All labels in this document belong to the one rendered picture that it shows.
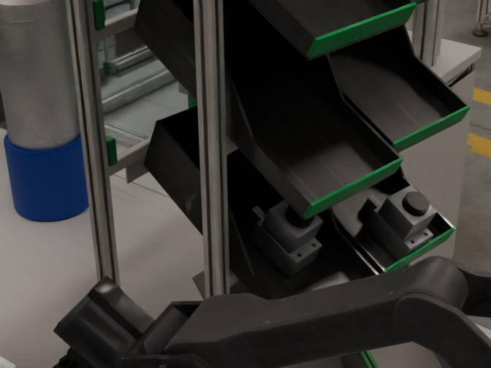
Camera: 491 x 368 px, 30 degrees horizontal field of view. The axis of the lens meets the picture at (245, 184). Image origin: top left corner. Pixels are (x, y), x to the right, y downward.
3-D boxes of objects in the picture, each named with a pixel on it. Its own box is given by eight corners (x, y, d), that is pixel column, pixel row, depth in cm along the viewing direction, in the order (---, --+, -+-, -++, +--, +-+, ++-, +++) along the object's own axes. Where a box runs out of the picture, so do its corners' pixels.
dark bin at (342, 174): (394, 174, 93) (424, 125, 87) (304, 222, 85) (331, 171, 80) (226, 2, 103) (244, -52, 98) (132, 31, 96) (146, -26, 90)
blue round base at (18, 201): (109, 197, 184) (103, 131, 177) (50, 231, 174) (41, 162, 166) (56, 174, 193) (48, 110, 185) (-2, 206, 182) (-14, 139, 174)
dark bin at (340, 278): (384, 301, 101) (411, 263, 95) (300, 354, 93) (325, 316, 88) (229, 129, 111) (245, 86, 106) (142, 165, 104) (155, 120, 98)
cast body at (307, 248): (314, 261, 101) (336, 223, 96) (288, 279, 98) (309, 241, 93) (262, 209, 104) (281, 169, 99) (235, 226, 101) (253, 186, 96)
